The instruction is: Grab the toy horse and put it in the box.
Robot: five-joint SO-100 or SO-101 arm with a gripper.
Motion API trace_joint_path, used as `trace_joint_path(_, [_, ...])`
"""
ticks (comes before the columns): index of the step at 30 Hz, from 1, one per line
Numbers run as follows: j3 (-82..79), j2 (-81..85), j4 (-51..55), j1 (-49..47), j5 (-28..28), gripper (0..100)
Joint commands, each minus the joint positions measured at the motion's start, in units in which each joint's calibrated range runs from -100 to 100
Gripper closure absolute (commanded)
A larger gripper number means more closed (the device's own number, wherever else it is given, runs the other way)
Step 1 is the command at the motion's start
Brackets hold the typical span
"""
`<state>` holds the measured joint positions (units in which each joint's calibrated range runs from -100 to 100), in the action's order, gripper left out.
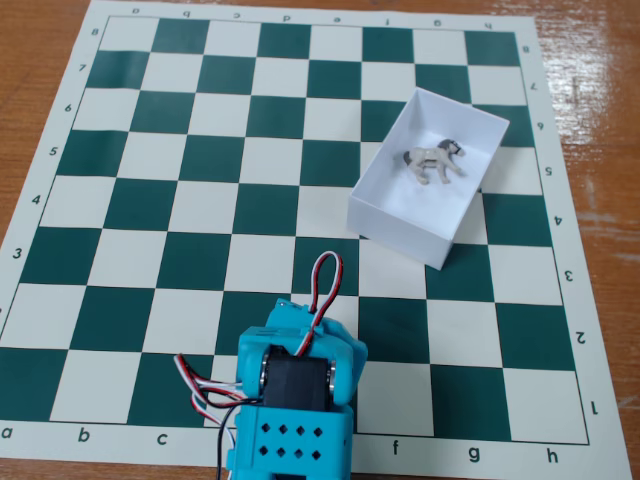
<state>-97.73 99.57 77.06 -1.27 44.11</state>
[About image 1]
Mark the turquoise gripper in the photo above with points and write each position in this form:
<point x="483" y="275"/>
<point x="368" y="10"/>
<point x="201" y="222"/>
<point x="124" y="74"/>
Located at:
<point x="296" y="314"/>

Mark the grey white toy horse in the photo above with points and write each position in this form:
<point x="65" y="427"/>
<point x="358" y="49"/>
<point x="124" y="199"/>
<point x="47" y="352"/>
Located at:
<point x="432" y="157"/>

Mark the turquoise robot arm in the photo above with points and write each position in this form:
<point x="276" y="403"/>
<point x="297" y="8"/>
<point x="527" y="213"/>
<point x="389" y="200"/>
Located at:
<point x="285" y="445"/>

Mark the white open cardboard box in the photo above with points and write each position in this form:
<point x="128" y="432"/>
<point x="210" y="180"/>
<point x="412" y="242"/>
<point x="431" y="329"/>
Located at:
<point x="400" y="220"/>

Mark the green white chessboard mat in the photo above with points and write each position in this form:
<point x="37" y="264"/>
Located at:
<point x="200" y="260"/>

